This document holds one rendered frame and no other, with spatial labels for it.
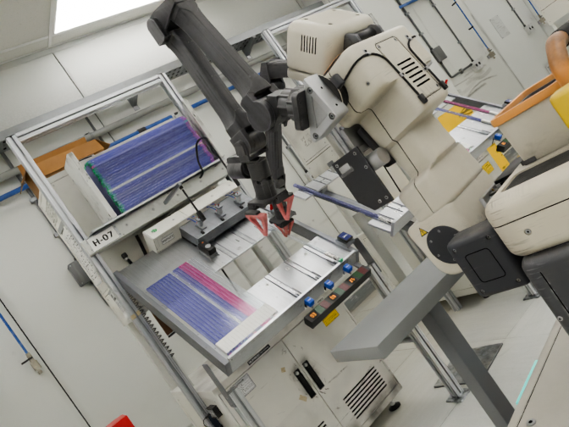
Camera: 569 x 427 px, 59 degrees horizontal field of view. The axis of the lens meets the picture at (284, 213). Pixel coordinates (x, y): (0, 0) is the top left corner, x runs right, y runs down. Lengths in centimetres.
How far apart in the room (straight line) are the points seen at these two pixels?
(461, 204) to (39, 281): 290
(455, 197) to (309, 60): 48
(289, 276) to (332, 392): 56
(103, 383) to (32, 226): 112
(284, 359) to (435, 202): 113
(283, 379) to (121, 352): 171
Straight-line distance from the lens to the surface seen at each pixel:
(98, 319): 362
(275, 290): 190
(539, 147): 111
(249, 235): 217
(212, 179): 238
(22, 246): 368
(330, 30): 126
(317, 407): 220
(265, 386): 210
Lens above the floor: 102
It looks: level
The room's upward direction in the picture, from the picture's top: 35 degrees counter-clockwise
